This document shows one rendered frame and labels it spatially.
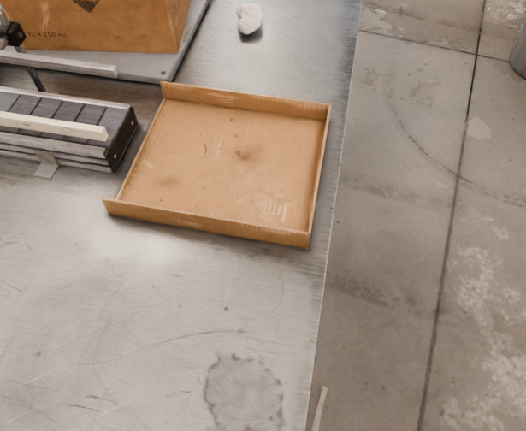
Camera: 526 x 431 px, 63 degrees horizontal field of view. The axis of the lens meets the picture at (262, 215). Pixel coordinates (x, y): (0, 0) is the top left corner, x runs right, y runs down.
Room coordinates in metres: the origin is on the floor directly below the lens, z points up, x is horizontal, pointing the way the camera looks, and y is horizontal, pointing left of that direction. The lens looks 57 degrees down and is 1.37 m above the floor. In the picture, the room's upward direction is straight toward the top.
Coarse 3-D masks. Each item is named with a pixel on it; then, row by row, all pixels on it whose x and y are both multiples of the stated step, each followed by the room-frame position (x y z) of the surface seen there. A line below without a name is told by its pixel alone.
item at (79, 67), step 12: (0, 60) 0.56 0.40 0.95; (12, 60) 0.56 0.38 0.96; (24, 60) 0.55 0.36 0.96; (36, 60) 0.55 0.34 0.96; (48, 60) 0.55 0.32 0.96; (60, 60) 0.55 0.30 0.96; (72, 60) 0.55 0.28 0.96; (84, 72) 0.53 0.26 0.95; (96, 72) 0.53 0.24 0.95; (108, 72) 0.52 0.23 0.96
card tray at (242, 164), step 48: (192, 96) 0.60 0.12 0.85; (240, 96) 0.58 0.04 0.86; (144, 144) 0.50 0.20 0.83; (192, 144) 0.50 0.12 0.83; (240, 144) 0.50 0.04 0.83; (288, 144) 0.50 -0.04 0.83; (144, 192) 0.40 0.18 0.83; (192, 192) 0.40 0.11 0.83; (240, 192) 0.40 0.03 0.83; (288, 192) 0.40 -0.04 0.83; (288, 240) 0.30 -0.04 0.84
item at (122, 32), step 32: (0, 0) 0.73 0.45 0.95; (32, 0) 0.72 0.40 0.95; (64, 0) 0.72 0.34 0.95; (96, 0) 0.72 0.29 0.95; (128, 0) 0.72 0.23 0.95; (160, 0) 0.72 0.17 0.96; (32, 32) 0.73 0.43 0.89; (64, 32) 0.72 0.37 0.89; (96, 32) 0.72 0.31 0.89; (128, 32) 0.72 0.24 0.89; (160, 32) 0.72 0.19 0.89
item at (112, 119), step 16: (0, 96) 0.56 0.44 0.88; (16, 96) 0.56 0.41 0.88; (32, 96) 0.56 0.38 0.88; (16, 112) 0.52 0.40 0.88; (32, 112) 0.53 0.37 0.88; (48, 112) 0.52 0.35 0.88; (64, 112) 0.52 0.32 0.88; (80, 112) 0.52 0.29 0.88; (96, 112) 0.52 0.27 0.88; (112, 112) 0.52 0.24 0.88; (128, 112) 0.53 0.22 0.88; (0, 128) 0.49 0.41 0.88; (16, 128) 0.49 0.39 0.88; (112, 128) 0.49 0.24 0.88; (96, 144) 0.46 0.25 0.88
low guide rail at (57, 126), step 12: (0, 120) 0.48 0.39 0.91; (12, 120) 0.47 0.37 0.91; (24, 120) 0.47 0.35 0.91; (36, 120) 0.47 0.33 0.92; (48, 120) 0.47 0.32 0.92; (48, 132) 0.46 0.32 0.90; (60, 132) 0.46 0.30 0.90; (72, 132) 0.46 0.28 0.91; (84, 132) 0.45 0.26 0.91; (96, 132) 0.45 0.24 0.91
